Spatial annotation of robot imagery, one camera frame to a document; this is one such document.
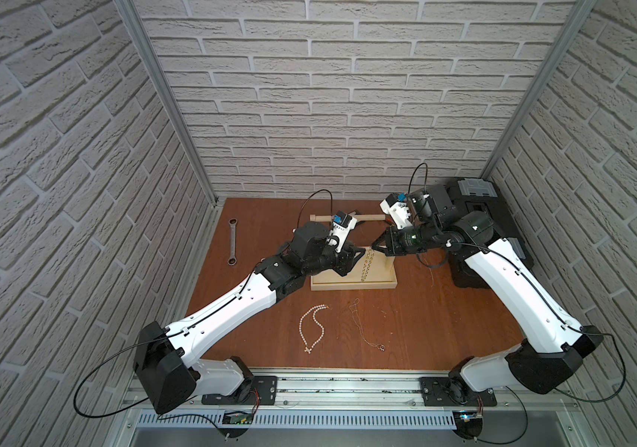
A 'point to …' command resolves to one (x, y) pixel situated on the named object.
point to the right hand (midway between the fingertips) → (376, 245)
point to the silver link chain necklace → (367, 264)
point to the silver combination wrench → (232, 261)
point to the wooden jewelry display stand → (373, 270)
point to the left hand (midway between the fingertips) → (365, 246)
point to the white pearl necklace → (319, 307)
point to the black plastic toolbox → (487, 196)
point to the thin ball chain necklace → (356, 317)
